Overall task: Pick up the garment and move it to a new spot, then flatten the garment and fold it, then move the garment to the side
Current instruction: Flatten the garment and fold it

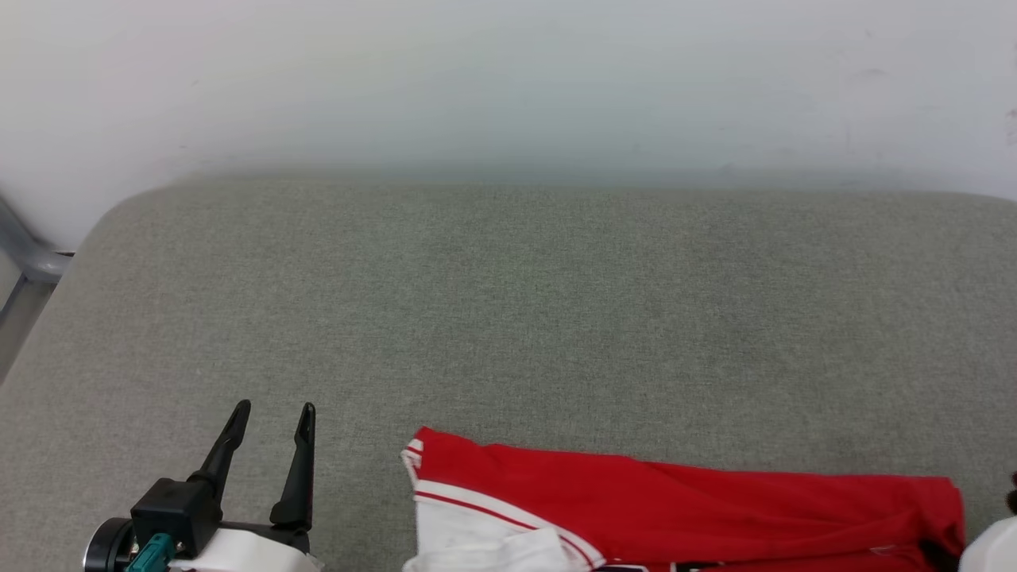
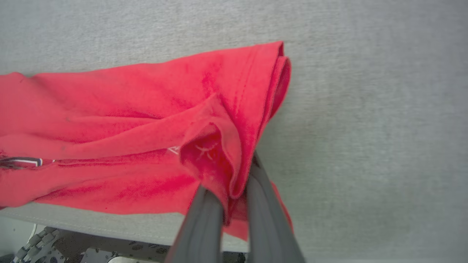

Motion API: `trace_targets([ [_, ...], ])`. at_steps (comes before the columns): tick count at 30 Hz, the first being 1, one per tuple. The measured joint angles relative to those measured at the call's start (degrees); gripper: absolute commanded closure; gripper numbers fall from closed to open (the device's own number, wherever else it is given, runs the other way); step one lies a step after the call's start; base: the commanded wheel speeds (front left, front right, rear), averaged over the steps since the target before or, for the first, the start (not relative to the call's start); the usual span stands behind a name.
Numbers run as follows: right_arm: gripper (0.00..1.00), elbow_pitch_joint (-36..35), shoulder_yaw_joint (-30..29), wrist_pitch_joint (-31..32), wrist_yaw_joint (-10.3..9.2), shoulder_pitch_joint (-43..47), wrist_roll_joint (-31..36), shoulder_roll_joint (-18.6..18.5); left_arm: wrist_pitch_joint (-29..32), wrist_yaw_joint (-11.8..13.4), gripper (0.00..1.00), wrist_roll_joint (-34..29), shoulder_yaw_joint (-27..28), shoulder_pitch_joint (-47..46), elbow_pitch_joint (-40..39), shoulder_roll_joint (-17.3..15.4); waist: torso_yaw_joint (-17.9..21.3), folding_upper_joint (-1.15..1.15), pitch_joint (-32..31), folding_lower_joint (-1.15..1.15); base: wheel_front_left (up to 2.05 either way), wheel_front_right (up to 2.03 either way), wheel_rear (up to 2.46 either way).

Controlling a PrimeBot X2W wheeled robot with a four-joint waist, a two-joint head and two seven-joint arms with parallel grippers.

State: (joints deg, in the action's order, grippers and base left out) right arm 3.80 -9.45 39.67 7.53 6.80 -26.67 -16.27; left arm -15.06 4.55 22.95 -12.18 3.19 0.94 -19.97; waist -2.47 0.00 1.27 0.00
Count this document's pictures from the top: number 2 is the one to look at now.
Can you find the red and white jersey shirt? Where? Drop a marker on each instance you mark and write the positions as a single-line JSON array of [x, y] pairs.
[[109, 109]]

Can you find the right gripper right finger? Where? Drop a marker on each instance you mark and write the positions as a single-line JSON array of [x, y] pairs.
[[267, 226]]

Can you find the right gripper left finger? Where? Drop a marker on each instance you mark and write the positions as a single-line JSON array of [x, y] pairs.
[[203, 233]]

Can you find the grey fabric sofa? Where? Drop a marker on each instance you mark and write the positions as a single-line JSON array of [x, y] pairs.
[[365, 109]]

